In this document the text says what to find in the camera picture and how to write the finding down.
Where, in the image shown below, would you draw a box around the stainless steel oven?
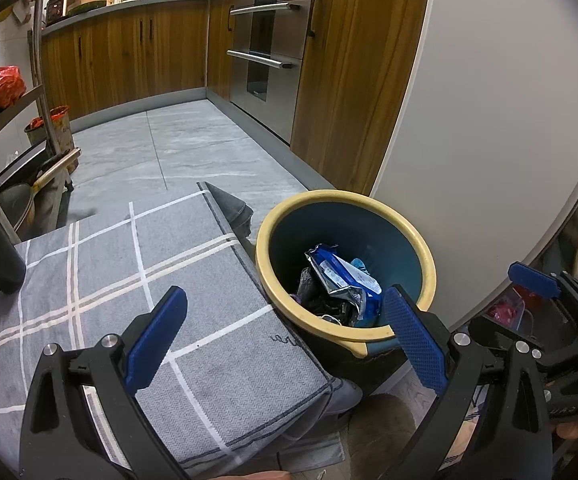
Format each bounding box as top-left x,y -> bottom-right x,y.
226,0 -> 317,146

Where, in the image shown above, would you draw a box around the orange-lidded bucket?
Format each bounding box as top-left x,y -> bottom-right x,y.
49,106 -> 74,153

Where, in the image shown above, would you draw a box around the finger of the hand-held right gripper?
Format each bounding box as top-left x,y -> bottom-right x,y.
508,261 -> 578,313
469,317 -> 578,375

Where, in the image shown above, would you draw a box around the wooden kitchen cabinets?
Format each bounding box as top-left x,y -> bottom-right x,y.
41,0 -> 432,196

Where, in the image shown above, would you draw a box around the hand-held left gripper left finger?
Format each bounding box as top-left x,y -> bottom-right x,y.
19,286 -> 190,480

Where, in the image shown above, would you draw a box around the teal bin with yellow rim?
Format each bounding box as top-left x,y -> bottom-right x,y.
255,190 -> 437,358

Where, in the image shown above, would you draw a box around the metal shelf rack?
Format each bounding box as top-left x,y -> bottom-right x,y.
0,0 -> 82,241

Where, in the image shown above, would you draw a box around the small red-lidded can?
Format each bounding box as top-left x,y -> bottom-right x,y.
24,116 -> 47,148

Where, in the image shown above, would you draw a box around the blue wipes packet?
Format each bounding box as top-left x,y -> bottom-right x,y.
304,244 -> 384,321

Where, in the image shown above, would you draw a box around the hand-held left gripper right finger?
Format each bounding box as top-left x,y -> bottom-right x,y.
383,285 -> 554,480

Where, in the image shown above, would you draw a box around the frying pan with wooden handle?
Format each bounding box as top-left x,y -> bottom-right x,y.
0,147 -> 82,231

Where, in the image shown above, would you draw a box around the dark grey cloth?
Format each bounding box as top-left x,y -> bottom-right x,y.
204,180 -> 254,241

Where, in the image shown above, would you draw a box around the clear plastic container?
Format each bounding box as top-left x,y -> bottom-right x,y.
484,287 -> 537,333

